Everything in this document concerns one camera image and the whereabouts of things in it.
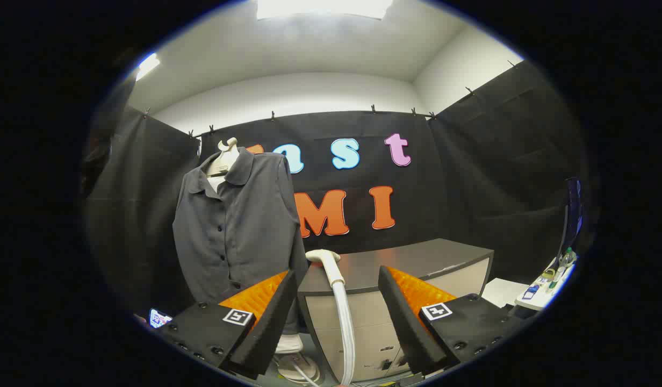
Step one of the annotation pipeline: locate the white mannequin torso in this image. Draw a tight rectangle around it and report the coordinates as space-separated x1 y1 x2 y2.
205 138 305 354

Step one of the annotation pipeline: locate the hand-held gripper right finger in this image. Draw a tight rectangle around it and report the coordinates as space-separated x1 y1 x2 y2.
378 265 525 377

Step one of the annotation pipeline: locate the white flat panel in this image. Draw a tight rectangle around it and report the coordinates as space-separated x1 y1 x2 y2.
480 277 529 308

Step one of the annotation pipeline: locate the black backdrop cloth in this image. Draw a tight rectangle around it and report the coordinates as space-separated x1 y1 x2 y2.
84 59 589 318

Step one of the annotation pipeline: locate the grey button shirt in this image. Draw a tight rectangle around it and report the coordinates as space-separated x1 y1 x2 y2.
172 148 310 335

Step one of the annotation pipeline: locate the white stand base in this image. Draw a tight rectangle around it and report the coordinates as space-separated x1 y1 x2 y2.
275 352 321 384

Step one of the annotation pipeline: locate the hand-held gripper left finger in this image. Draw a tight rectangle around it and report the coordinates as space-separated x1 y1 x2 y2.
148 269 298 381

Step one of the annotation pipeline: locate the dark monitor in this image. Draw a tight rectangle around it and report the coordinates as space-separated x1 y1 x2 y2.
557 177 583 259

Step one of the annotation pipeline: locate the large ceiling light panel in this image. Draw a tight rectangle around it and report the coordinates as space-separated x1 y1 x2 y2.
256 0 393 21

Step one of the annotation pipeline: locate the row of black backdrop clips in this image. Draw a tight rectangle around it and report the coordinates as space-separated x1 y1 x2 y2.
143 59 520 138

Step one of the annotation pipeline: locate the white side table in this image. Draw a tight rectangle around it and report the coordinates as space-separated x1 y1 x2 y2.
515 250 578 311

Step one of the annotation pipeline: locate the grey and beige cabinet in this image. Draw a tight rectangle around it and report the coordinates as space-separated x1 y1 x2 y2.
298 238 495 383

